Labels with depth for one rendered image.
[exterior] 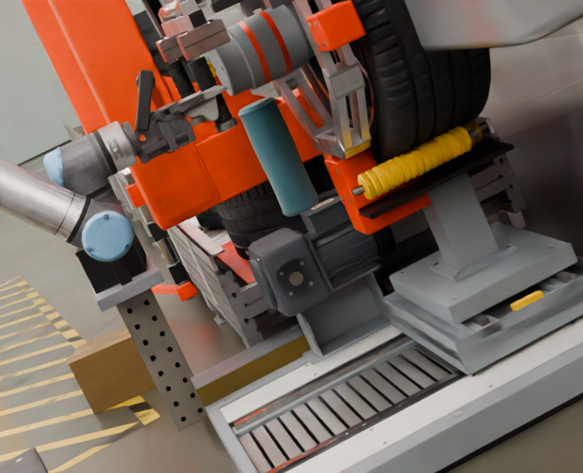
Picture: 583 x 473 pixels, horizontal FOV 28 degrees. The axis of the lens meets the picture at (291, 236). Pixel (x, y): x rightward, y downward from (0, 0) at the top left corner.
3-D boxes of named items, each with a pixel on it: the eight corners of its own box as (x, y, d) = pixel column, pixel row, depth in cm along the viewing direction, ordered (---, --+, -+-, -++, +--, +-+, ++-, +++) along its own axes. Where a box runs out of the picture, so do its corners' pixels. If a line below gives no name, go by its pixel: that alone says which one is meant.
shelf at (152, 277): (165, 281, 286) (160, 269, 285) (101, 312, 283) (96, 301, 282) (146, 254, 327) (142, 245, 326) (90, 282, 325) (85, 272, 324)
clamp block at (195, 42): (232, 40, 226) (220, 15, 224) (189, 60, 224) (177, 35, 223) (227, 41, 230) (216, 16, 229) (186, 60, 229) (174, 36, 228)
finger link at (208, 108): (237, 109, 228) (193, 129, 228) (224, 81, 227) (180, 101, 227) (237, 111, 225) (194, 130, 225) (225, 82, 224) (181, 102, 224)
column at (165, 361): (212, 413, 313) (144, 274, 304) (178, 431, 311) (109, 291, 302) (207, 404, 322) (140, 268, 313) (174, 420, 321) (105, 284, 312)
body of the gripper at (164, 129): (193, 136, 233) (138, 162, 231) (175, 97, 231) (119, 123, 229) (200, 138, 225) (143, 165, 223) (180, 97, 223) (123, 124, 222)
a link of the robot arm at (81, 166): (59, 201, 229) (36, 155, 227) (117, 174, 231) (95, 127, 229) (61, 207, 220) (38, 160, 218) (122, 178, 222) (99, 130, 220)
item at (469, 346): (619, 300, 245) (603, 259, 243) (469, 379, 240) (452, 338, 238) (519, 264, 293) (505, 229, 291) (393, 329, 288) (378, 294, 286)
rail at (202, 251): (272, 317, 310) (237, 243, 305) (240, 333, 309) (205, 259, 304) (161, 213, 548) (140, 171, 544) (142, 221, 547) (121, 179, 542)
